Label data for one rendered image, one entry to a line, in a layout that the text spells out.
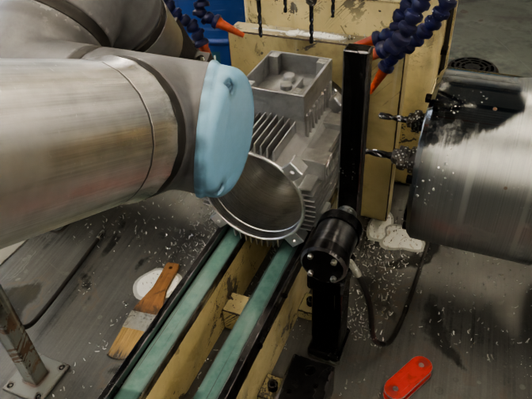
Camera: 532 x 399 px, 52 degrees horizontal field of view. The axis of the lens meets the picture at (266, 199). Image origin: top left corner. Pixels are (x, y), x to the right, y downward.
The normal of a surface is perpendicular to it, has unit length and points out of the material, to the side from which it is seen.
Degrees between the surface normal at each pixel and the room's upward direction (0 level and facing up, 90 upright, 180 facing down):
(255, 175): 43
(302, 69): 90
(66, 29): 60
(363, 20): 90
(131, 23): 104
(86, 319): 0
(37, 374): 90
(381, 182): 90
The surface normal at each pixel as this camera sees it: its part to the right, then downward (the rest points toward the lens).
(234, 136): 0.95, 0.20
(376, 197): -0.39, 0.61
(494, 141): -0.30, -0.15
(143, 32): 0.74, 0.53
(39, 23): 0.23, -0.21
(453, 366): -0.05, -0.77
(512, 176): -0.36, 0.11
